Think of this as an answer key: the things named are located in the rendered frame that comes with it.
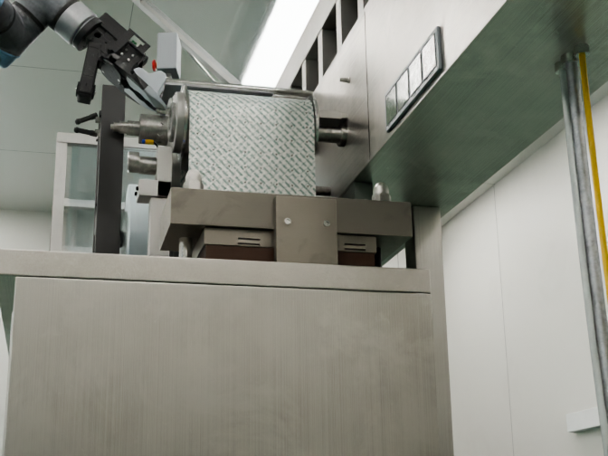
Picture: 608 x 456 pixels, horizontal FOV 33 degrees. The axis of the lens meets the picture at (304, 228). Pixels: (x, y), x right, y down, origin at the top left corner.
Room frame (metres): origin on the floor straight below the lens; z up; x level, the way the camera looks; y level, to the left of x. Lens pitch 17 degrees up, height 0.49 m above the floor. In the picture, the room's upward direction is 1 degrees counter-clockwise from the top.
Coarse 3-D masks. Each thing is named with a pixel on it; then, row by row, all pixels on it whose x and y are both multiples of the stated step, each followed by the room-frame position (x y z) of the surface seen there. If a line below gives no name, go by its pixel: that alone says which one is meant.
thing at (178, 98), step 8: (176, 96) 1.75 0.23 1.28; (176, 104) 1.74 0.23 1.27; (184, 104) 1.74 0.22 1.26; (176, 112) 1.74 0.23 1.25; (184, 112) 1.74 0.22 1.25; (176, 120) 1.74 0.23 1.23; (176, 128) 1.74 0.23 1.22; (176, 136) 1.75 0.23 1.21; (176, 144) 1.77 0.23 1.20; (176, 152) 1.80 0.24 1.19; (184, 152) 1.80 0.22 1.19
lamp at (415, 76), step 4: (416, 60) 1.45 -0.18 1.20; (420, 60) 1.44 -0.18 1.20; (412, 64) 1.47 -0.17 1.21; (416, 64) 1.45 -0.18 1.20; (420, 64) 1.44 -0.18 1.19; (412, 68) 1.47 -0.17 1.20; (416, 68) 1.45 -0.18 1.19; (420, 68) 1.44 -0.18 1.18; (412, 72) 1.47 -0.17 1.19; (416, 72) 1.45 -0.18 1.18; (420, 72) 1.44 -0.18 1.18; (412, 76) 1.47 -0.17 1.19; (416, 76) 1.45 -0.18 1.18; (420, 76) 1.44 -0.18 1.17; (412, 80) 1.47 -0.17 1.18; (416, 80) 1.46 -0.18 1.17; (420, 80) 1.44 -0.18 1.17; (412, 84) 1.48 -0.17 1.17; (416, 84) 1.46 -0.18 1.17; (412, 88) 1.48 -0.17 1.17; (416, 88) 1.46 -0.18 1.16; (412, 92) 1.48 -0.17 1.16
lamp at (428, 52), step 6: (432, 36) 1.38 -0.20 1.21; (432, 42) 1.38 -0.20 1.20; (426, 48) 1.41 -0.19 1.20; (432, 48) 1.38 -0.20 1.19; (426, 54) 1.41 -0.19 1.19; (432, 54) 1.39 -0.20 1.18; (426, 60) 1.41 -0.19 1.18; (432, 60) 1.39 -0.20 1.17; (426, 66) 1.41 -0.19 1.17; (432, 66) 1.39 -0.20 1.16; (426, 72) 1.41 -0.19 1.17
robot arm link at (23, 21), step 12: (24, 12) 1.69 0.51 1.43; (24, 24) 1.69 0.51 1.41; (36, 24) 1.70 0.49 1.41; (0, 36) 1.66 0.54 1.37; (12, 36) 1.67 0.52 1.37; (24, 36) 1.70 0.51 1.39; (36, 36) 1.73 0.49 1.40; (0, 48) 1.70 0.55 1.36; (12, 48) 1.70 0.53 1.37; (24, 48) 1.73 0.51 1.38; (0, 60) 1.71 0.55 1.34; (12, 60) 1.73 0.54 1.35
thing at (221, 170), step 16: (192, 160) 1.73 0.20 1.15; (208, 160) 1.74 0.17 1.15; (224, 160) 1.75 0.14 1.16; (240, 160) 1.76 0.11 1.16; (256, 160) 1.76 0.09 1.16; (272, 160) 1.77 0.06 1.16; (288, 160) 1.78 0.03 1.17; (304, 160) 1.78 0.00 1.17; (208, 176) 1.74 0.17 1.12; (224, 176) 1.75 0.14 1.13; (240, 176) 1.76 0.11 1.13; (256, 176) 1.76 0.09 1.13; (272, 176) 1.77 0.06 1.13; (288, 176) 1.78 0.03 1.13; (304, 176) 1.78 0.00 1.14; (256, 192) 1.76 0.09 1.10; (272, 192) 1.77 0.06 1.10; (288, 192) 1.78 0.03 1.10; (304, 192) 1.78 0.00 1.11
